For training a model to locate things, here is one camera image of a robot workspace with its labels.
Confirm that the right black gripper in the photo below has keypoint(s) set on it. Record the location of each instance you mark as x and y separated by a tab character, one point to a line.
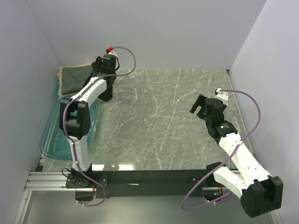
200	101

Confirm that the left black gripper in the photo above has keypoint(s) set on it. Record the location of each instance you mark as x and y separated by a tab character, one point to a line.
99	65

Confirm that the black t-shirt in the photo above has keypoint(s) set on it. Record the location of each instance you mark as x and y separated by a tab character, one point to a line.
98	85

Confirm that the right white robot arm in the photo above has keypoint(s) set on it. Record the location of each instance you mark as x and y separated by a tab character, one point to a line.
258	191

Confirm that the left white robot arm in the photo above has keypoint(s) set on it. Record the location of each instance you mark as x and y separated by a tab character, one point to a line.
75	119

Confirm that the teal plastic bin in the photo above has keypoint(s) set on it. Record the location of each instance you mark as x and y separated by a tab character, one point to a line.
53	143

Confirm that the black base beam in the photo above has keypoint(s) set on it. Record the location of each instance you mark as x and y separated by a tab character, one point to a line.
130	183

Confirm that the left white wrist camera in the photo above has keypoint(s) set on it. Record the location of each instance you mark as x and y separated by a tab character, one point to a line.
110	51

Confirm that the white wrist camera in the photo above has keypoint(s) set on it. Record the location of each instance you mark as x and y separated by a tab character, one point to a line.
221	95
110	51

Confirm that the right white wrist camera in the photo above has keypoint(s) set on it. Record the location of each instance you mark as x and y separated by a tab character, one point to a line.
221	95

